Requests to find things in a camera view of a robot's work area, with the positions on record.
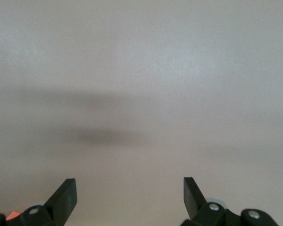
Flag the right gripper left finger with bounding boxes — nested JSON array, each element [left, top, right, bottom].
[[0, 178, 78, 226]]

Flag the orange foam cube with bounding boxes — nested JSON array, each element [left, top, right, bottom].
[[5, 211, 21, 221]]

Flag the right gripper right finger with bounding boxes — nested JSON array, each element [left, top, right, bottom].
[[180, 177, 280, 226]]

